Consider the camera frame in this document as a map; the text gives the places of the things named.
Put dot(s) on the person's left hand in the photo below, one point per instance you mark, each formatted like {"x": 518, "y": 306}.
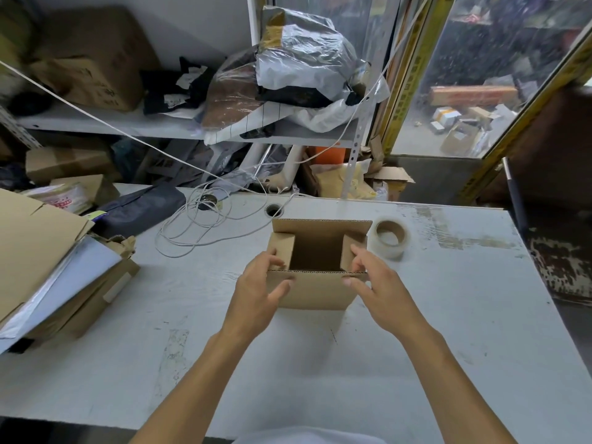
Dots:
{"x": 252, "y": 295}

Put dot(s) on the person's right hand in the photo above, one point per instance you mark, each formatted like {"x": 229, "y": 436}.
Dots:
{"x": 386, "y": 295}

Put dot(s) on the person's right thumb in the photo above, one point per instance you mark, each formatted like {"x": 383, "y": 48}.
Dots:
{"x": 355, "y": 282}

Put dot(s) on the person's left thumb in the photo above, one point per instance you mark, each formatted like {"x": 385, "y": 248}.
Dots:
{"x": 283, "y": 289}

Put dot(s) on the small cardboard box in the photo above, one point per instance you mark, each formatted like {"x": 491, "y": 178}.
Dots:
{"x": 319, "y": 291}

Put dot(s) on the person's right forearm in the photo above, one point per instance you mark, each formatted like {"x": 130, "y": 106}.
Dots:
{"x": 451, "y": 393}

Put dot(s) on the person's left forearm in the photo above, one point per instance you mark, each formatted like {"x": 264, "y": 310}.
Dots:
{"x": 194, "y": 393}

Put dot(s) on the clear packing tape roll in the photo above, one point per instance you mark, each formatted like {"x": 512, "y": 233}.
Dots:
{"x": 392, "y": 245}

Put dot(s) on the yellow paper parcel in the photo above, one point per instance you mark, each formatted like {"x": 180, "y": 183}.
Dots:
{"x": 340, "y": 182}

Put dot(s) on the torn open cardboard box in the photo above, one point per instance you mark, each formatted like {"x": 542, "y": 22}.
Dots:
{"x": 391, "y": 178}

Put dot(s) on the orange plastic container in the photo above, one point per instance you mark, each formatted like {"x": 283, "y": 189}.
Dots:
{"x": 329, "y": 157}

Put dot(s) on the person's white shirt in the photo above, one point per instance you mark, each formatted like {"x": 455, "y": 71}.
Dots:
{"x": 310, "y": 437}

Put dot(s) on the dark grey fabric pouch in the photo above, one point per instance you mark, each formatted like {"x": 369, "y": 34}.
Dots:
{"x": 138, "y": 210}

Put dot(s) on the white plastic bag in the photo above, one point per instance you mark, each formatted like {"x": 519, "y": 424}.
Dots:
{"x": 323, "y": 115}

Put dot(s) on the flat cardboard box under sheets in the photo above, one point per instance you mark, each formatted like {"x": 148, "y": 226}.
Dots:
{"x": 97, "y": 295}

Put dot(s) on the pile of discarded cartons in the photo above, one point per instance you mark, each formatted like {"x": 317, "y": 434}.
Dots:
{"x": 467, "y": 129}

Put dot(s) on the brown garment in plastic bag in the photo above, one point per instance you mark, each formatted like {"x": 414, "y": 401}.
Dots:
{"x": 231, "y": 97}

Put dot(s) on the grey metal shelf rack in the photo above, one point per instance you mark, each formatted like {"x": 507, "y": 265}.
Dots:
{"x": 152, "y": 127}

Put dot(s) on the long orange carton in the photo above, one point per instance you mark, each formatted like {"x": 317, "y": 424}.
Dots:
{"x": 471, "y": 94}

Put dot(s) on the white plastic mailer sheets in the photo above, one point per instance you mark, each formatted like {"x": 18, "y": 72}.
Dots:
{"x": 60, "y": 282}

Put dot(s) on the black folded clothes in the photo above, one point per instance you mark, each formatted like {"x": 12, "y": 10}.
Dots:
{"x": 173, "y": 90}

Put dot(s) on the grey plastic mailer bag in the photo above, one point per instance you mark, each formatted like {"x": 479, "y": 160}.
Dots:
{"x": 305, "y": 55}

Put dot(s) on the yellow framed glass door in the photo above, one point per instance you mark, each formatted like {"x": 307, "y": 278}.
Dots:
{"x": 467, "y": 78}

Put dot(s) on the red printed white parcel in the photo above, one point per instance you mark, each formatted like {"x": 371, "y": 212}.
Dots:
{"x": 67, "y": 196}

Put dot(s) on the medium cardboard box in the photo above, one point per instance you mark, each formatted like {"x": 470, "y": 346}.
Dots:
{"x": 64, "y": 164}

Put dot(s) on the large flat cardboard sheet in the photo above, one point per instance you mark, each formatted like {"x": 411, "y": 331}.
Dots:
{"x": 32, "y": 245}

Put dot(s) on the large brown cardboard box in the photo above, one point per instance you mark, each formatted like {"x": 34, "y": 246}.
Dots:
{"x": 92, "y": 60}

